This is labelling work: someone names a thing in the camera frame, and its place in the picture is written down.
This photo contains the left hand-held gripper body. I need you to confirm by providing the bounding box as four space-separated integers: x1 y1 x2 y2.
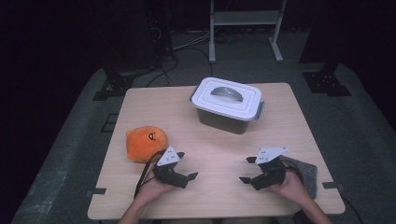
151 145 190 189

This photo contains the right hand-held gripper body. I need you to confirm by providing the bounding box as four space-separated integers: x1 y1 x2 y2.
249 146 290 191

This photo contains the grey fluffy cloth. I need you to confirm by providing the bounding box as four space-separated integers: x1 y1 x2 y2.
278 155 318 201

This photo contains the orange plush toy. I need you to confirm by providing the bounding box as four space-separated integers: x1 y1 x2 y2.
125 125 169 164

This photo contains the clear grey storage box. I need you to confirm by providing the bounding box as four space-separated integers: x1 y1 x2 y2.
195 105 265 135

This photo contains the white box lid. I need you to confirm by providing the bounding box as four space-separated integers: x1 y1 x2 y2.
190 77 263 122

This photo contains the person's left hand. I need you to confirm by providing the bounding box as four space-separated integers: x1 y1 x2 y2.
135 162 176 203

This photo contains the person's right hand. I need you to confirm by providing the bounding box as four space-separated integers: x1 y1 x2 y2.
269 170 308 207

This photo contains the dark round object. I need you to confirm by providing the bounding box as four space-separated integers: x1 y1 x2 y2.
291 209 308 224

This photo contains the black tape strip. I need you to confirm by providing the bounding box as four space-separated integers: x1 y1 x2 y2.
321 181 346 190
85 187 107 198

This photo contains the black tape square mark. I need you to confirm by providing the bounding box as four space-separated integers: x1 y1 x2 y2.
100 113 120 133

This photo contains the black metal stand base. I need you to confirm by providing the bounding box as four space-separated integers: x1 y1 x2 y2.
301 61 353 98
92 68 137 102

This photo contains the left hand-held gripper cable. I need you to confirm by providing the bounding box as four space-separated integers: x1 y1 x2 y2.
133 148 167 200

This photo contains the black floor cable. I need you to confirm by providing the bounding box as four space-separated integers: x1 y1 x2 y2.
145 46 215 89

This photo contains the thin black cable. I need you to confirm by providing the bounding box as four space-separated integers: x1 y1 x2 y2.
341 195 364 224

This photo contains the light floor cable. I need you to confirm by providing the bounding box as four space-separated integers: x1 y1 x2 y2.
172 30 213 51

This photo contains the white metal frame stand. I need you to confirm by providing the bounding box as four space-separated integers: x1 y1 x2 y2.
208 0 289 64

